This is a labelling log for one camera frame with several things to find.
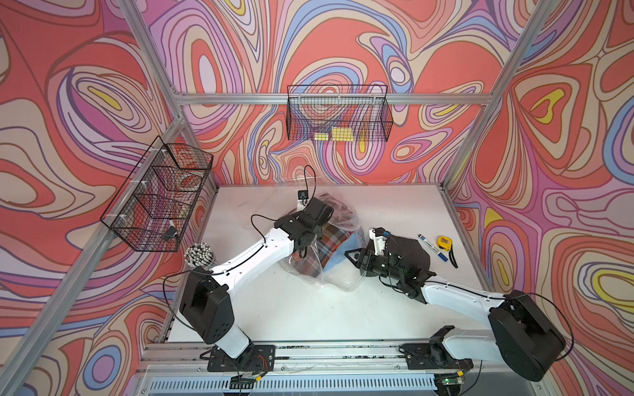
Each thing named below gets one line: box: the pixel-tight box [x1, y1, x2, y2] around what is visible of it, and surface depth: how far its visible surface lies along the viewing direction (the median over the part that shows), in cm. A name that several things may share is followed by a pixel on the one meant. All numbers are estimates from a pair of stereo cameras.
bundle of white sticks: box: [183, 242, 217, 270], surface depth 78 cm
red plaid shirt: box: [289, 193, 359, 279], surface depth 90 cm
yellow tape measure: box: [436, 235, 459, 269], surface depth 100 cm
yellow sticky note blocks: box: [314, 127, 354, 142], surface depth 86 cm
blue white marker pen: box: [417, 234, 449, 263], surface depth 98 cm
